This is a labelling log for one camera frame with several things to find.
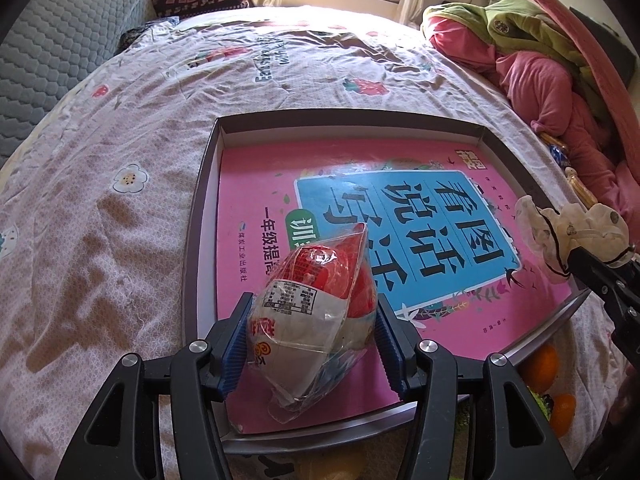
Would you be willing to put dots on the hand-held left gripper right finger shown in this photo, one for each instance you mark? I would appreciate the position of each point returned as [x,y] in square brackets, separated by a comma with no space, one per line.
[390,355]

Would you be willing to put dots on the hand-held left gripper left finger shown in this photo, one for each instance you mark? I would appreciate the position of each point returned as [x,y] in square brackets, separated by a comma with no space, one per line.
[235,355]

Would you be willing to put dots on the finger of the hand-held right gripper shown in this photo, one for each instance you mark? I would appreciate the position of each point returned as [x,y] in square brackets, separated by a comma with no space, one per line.
[590,267]

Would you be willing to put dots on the red and white snack packet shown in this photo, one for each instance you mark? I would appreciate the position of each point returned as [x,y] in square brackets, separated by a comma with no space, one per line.
[310,320]

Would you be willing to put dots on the shallow cardboard box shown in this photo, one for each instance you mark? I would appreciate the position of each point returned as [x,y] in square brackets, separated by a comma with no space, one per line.
[200,260]

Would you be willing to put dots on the green scrunchie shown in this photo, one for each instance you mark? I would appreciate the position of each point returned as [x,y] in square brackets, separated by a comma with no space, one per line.
[539,401]

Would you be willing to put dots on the long yellow snack packet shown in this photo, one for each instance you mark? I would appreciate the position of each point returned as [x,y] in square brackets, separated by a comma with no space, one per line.
[577,184]

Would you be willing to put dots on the orange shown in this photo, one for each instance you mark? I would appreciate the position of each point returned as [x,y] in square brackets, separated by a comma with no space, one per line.
[562,412]
[537,362]

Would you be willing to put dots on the blue snack packet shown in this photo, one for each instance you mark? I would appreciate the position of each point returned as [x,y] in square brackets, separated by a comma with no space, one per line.
[558,156]

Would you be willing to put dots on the pink book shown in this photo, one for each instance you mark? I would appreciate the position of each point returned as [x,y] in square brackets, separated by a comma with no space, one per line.
[250,210]

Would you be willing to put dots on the pink quilt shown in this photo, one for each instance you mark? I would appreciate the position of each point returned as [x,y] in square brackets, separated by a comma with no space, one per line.
[540,90]

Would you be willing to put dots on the green blanket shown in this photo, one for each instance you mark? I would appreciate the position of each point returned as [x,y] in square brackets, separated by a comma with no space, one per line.
[520,25]

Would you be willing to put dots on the floral printed bedsheet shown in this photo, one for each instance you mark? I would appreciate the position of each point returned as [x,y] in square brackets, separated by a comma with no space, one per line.
[125,120]

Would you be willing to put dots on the grey quilted headboard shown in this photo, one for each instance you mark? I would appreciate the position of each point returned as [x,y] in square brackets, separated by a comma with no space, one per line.
[50,60]

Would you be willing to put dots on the dark checkered folded blanket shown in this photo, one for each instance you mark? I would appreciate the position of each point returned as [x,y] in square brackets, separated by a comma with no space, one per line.
[200,5]

